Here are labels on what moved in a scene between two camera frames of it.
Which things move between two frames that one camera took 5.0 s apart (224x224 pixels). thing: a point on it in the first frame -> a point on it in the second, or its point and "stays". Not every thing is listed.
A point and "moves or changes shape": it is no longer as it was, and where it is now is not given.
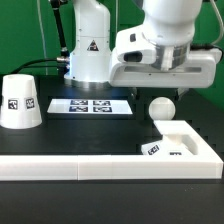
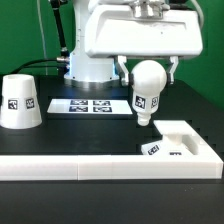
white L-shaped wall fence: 206,165 stays
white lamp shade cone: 20,107 stays
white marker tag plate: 89,106 stays
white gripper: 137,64 -> 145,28
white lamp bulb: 161,108 moves or changes shape
